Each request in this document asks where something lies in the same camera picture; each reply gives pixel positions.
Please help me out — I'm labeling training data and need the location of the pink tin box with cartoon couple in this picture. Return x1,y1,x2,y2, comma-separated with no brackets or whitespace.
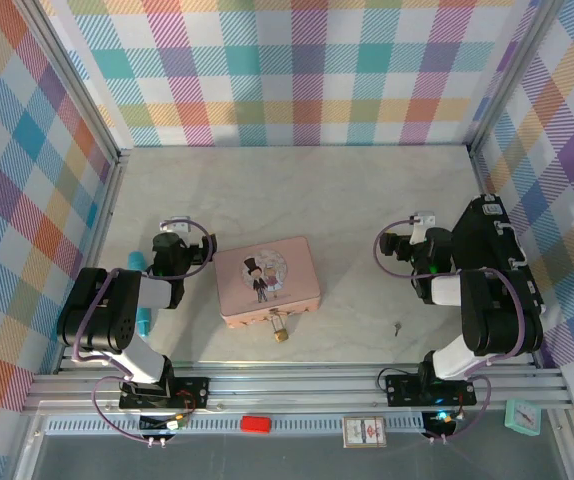
213,235,323,330

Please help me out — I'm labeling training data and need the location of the small brass padlock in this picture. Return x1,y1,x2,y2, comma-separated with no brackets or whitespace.
268,308,290,344

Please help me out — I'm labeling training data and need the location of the teal plastic cylinder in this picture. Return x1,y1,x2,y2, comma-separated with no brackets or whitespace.
127,251,152,337

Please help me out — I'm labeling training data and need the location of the black hard suitcase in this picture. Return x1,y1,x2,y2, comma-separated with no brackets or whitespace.
447,193,547,317

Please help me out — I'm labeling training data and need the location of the black power connector module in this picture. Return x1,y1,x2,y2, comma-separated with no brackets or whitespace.
139,413,189,434
420,409,458,434

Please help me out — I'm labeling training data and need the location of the red plastic block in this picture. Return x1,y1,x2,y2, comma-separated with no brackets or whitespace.
240,414,273,434

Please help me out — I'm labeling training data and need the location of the small framed label card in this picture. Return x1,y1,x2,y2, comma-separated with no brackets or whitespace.
341,415,388,450

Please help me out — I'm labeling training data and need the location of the teal alarm clock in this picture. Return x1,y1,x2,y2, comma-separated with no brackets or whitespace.
504,398,541,435

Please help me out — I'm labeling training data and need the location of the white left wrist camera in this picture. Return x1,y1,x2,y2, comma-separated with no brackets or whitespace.
160,214,192,234

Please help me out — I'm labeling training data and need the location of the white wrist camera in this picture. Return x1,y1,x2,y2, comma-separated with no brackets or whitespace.
410,210,438,245
160,214,192,234

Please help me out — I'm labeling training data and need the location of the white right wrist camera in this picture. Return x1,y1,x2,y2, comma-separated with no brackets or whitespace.
410,210,438,245

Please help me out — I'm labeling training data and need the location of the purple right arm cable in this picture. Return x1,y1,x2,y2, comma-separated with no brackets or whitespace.
372,217,527,445

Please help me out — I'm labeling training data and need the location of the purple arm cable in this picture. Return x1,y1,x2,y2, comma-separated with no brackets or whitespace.
71,219,217,447
372,217,527,445

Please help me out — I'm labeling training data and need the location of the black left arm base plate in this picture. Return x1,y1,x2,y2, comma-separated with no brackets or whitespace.
118,376,211,412

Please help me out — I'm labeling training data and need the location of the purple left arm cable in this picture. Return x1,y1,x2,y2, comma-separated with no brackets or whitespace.
71,219,217,447

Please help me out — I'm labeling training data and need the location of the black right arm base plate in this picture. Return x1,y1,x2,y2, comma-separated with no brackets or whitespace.
384,373,478,408

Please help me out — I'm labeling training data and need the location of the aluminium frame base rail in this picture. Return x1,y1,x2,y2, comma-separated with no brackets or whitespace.
21,362,574,416

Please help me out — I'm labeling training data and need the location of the aluminium frame corner post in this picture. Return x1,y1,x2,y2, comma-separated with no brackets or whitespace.
465,0,567,157
14,0,131,166

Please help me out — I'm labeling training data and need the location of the grey slotted cable duct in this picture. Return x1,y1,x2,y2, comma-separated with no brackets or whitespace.
45,417,461,436

